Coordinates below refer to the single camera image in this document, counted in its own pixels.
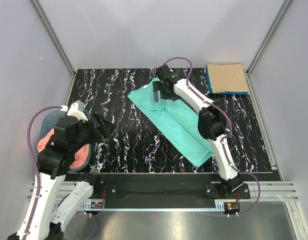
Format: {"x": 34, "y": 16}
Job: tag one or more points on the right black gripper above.
{"x": 162, "y": 96}

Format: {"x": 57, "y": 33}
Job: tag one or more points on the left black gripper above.
{"x": 108, "y": 126}

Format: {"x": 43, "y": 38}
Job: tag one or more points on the teal t-shirt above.
{"x": 176, "y": 121}

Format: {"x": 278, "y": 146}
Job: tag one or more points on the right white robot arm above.
{"x": 212, "y": 122}

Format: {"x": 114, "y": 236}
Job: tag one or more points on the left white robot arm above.
{"x": 44, "y": 221}

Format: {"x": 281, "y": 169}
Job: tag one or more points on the pink t-shirt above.
{"x": 81, "y": 157}

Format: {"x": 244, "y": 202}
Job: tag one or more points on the folded blue t-shirt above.
{"x": 227, "y": 83}

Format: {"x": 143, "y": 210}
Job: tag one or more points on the blue plastic basket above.
{"x": 49, "y": 122}

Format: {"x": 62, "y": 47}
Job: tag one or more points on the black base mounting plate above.
{"x": 164, "y": 178}

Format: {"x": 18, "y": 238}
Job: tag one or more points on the folded beige t-shirt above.
{"x": 225, "y": 68}

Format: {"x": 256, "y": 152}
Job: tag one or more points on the white slotted cable duct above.
{"x": 151, "y": 206}

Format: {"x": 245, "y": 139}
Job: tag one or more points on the left aluminium frame post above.
{"x": 52, "y": 35}

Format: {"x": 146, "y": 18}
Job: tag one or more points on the aluminium frame post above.
{"x": 52, "y": 35}
{"x": 269, "y": 35}

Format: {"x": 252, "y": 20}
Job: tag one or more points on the right aluminium frame post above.
{"x": 269, "y": 35}

